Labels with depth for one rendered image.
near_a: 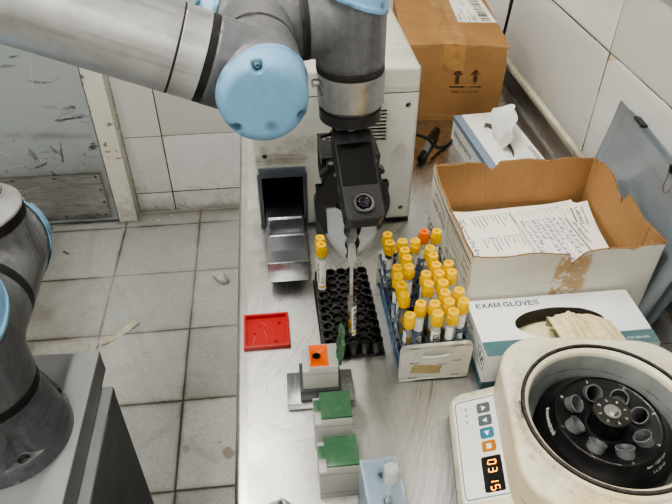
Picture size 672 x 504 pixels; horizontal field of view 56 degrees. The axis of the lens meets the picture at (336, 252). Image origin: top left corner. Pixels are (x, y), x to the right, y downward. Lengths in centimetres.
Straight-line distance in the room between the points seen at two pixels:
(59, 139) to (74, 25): 209
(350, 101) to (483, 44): 81
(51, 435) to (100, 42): 48
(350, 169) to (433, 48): 77
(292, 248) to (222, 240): 153
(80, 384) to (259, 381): 24
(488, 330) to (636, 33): 57
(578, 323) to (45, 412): 68
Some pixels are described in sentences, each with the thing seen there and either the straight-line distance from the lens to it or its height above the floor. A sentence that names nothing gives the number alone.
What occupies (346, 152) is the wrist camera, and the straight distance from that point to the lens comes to 72.
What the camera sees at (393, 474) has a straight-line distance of 64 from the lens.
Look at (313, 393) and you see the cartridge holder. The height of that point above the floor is 91.
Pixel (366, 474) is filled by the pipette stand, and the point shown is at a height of 98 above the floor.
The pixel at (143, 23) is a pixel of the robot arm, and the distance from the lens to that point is 53.
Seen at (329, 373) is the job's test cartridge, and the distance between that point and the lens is 84.
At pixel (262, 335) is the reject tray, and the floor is 88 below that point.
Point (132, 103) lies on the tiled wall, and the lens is 255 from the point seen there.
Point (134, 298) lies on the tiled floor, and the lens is 240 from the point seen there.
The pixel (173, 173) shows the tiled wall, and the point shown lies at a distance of 268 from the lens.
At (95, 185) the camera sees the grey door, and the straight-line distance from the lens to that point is 269.
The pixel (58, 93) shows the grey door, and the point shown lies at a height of 58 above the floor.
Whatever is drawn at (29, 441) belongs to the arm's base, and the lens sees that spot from 82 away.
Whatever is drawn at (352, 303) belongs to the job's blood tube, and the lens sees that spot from 89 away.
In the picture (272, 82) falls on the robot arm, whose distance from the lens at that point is 52.
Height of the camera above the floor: 158
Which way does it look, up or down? 40 degrees down
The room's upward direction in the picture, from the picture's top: straight up
